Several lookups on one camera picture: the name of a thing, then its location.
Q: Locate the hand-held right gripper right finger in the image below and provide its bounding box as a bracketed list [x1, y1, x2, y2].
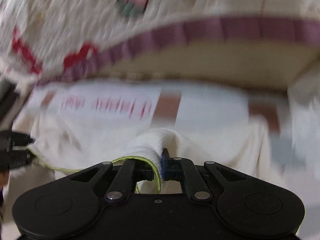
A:
[161, 148, 250, 202]

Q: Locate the beige bed base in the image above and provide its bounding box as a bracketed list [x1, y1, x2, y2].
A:
[95, 40, 318, 90]

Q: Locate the round checked dog-print mat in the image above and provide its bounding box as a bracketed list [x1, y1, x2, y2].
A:
[25, 79, 300, 165]

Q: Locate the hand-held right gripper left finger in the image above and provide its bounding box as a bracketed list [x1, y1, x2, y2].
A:
[69, 159, 154, 203]

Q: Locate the white bear-print quilt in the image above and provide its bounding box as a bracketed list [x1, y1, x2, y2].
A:
[0, 0, 320, 85]

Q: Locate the cream white knit garment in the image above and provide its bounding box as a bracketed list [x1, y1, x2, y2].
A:
[5, 112, 285, 195]

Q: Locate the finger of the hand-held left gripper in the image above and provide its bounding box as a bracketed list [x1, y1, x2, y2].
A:
[0, 131, 35, 147]
[0, 150, 32, 170]

